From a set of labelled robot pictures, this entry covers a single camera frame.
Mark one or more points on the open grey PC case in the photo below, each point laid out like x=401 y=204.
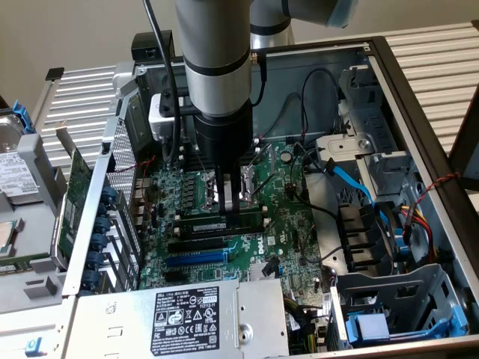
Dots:
x=284 y=75

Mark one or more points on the silver CPU socket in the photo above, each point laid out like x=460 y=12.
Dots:
x=247 y=187

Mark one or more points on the black plastic block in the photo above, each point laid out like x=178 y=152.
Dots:
x=359 y=235

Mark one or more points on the green RAM stick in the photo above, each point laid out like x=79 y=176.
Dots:
x=26 y=267
x=202 y=224

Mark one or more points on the grey metal disk bay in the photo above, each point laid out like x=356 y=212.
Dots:
x=374 y=284

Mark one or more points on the grey parts rack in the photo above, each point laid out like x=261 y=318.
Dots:
x=37 y=232

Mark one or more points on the blue expansion slot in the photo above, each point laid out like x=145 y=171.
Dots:
x=194 y=260

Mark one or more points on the blue plastic disk caddy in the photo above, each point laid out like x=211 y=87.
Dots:
x=370 y=327

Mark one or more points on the long black expansion slot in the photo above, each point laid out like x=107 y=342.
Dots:
x=194 y=245

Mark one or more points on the black box device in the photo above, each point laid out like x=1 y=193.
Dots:
x=142 y=41

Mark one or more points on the blue disk bracket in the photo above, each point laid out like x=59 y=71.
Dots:
x=24 y=116

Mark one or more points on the green graphics card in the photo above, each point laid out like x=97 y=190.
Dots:
x=76 y=187

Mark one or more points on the silver metal drive cage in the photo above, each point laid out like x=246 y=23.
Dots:
x=344 y=146

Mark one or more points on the short black expansion slot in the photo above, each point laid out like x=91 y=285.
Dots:
x=176 y=276

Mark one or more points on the black RAM slot white latches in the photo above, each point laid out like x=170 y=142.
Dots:
x=189 y=160
x=189 y=150

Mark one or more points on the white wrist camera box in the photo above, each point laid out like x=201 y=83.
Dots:
x=157 y=119

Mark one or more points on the blue plastic latch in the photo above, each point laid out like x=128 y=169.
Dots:
x=33 y=348

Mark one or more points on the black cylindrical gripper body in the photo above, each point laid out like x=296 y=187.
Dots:
x=224 y=134

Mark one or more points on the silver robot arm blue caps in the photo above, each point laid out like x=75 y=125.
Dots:
x=213 y=37

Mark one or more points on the dark flat panel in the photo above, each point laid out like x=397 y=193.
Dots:
x=469 y=157

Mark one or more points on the silver CPU chip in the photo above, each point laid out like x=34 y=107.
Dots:
x=7 y=239

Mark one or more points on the silver ribbed heatsink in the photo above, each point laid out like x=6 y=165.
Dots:
x=256 y=273

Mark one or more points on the round coin battery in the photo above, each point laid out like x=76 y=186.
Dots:
x=286 y=156

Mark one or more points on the silver power supply black label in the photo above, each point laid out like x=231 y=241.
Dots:
x=112 y=318

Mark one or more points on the silver hard disk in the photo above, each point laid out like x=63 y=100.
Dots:
x=15 y=175

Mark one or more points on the thin metal locking lever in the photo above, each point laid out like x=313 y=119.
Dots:
x=266 y=186
x=262 y=153

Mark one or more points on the green motherboard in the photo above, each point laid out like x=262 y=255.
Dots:
x=277 y=209

